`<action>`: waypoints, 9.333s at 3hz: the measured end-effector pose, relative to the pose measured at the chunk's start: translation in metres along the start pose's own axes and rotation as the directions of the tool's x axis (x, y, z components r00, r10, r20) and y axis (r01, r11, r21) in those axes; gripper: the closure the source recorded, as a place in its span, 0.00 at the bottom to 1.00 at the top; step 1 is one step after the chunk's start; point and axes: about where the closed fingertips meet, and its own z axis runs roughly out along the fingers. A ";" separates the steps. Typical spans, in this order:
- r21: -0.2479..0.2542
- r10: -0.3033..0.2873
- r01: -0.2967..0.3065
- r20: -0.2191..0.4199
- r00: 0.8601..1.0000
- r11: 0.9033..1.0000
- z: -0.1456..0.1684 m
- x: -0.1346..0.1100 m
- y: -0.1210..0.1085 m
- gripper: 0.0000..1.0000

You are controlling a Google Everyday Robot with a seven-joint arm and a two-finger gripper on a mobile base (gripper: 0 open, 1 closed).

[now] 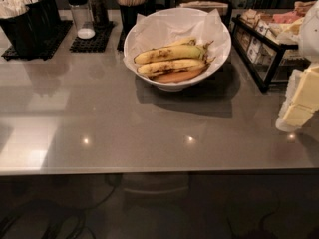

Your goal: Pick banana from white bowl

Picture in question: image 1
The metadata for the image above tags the white ceramic bowl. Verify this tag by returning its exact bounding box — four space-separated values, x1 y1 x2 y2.
123 7 232 93

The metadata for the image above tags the large spotted yellow banana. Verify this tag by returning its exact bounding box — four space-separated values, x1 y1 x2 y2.
134 43 211 65

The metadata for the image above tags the black rear cutlery cup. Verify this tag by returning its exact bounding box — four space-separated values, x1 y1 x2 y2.
24 0 61 38

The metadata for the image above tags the salt shaker black lid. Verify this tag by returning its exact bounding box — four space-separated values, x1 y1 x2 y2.
68 0 95 40

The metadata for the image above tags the black wire condiment rack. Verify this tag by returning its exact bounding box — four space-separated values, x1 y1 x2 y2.
231 15 310 93

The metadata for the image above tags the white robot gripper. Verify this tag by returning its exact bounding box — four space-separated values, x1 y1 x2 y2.
275 0 319 132

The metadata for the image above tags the black cup of stirrers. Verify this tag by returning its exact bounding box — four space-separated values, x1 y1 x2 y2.
117 0 156 34

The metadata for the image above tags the black left rubber mat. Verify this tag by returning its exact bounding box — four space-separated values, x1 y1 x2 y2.
1 20 73 61

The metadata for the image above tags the black middle rubber mat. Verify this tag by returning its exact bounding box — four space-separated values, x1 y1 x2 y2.
70 21 114 53

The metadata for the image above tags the black rubber mat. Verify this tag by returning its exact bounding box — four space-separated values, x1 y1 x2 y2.
70 21 114 53
1 20 73 61

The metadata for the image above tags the black cup white cutlery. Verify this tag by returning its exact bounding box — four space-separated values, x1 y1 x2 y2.
0 0 41 57

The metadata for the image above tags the pepper shaker black lid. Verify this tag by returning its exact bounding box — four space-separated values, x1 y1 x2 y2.
89 0 109 29

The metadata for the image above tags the middle spotted yellow banana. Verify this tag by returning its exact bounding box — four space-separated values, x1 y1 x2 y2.
137 59 214 78

